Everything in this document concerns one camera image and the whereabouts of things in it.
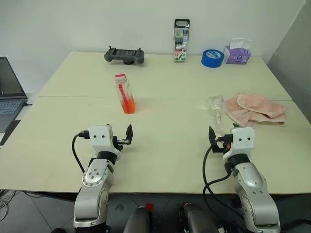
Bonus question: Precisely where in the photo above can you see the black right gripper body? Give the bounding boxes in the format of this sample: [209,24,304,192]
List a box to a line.
[214,135,234,154]

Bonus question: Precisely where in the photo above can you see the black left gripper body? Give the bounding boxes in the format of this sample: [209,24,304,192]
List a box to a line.
[112,135,130,151]

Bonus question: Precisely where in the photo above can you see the clear plastic bottle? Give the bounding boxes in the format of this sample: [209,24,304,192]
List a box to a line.
[206,95,227,134]

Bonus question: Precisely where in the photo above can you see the bottle with orange liquid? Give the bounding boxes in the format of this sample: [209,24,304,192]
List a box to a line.
[114,74,137,115]

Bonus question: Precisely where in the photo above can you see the pink towel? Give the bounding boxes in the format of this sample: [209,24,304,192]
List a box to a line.
[224,92,288,129]

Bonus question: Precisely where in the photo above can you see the blue tape roll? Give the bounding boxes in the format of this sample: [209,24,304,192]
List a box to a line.
[201,49,225,68]

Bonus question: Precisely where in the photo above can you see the grey handheld remote controller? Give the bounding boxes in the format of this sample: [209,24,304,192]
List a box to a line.
[104,46,146,66]

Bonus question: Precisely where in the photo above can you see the purple tissue box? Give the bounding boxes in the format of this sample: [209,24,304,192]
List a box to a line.
[223,37,253,65]

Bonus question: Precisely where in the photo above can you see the dark rounded shape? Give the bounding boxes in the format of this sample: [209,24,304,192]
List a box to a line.
[179,202,220,233]
[122,205,152,233]

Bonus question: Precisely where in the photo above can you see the marker pen set case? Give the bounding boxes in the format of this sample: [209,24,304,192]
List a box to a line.
[173,18,190,63]

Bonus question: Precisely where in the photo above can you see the grey laptop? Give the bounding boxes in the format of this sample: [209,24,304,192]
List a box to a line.
[0,56,29,133]

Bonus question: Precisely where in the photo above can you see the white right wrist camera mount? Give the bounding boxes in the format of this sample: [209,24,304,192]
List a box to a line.
[223,126,256,161]

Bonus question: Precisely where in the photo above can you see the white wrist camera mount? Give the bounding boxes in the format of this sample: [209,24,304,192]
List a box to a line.
[88,124,121,161]
[223,126,256,161]

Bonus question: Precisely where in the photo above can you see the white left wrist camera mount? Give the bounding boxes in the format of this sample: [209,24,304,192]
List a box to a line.
[88,124,121,161]

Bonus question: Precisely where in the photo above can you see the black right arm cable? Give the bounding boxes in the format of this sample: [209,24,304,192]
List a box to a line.
[202,134,234,220]

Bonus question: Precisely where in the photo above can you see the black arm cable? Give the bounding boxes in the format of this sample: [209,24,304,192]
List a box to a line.
[71,130,91,173]
[202,134,234,220]

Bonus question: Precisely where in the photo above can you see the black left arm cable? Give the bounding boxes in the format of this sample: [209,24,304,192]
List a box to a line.
[71,130,91,173]

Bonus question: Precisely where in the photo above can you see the grey floor cables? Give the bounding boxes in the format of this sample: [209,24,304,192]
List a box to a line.
[0,188,18,220]

